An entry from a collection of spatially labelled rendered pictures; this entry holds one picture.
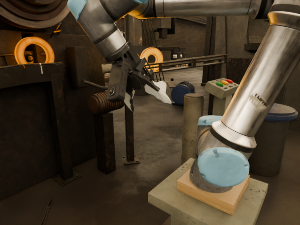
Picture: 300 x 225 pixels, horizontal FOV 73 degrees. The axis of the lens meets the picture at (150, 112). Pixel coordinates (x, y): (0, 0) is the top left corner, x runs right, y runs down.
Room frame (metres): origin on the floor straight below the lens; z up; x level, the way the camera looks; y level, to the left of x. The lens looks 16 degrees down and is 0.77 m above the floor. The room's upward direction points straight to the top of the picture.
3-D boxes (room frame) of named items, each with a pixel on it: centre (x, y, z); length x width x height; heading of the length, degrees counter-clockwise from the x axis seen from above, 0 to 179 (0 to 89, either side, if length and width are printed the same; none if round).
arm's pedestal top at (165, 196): (0.63, -0.22, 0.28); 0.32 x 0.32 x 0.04; 52
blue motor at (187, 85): (3.09, -0.52, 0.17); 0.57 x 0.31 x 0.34; 161
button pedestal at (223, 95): (1.15, -0.42, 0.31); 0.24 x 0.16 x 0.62; 141
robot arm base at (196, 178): (0.63, -0.22, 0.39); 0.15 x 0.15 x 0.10
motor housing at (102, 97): (1.26, 0.27, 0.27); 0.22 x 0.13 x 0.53; 141
